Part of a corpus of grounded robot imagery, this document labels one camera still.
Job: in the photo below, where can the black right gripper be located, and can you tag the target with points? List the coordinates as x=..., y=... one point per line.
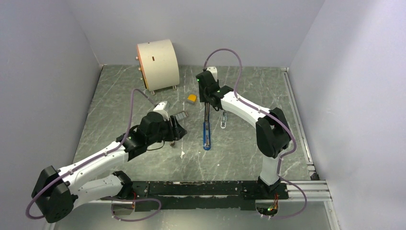
x=202, y=97

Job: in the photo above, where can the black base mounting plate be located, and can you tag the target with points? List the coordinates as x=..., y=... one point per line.
x=149, y=204

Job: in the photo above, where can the aluminium front rail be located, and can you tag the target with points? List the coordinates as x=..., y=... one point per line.
x=313, y=191

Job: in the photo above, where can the aluminium right side rail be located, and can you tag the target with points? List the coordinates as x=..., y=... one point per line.
x=309, y=161

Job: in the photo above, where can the light blue small box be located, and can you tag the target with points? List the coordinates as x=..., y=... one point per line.
x=223, y=119

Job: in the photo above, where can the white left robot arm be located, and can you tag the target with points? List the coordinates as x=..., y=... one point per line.
x=58, y=192

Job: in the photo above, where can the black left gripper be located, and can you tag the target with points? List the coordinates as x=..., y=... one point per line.
x=173, y=133

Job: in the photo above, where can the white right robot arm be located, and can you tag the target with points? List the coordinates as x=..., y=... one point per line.
x=273, y=135

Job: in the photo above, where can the aluminium rail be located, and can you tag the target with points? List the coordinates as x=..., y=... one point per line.
x=309, y=161
x=313, y=191

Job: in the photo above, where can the beige cylindrical drum device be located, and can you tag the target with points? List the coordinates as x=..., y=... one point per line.
x=158, y=65

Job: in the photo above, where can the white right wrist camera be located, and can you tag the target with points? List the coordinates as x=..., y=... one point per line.
x=214, y=72

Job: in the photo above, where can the yellow grey small box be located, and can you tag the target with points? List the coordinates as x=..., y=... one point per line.
x=191, y=99

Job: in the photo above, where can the blue black stapler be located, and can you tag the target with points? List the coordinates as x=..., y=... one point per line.
x=206, y=128

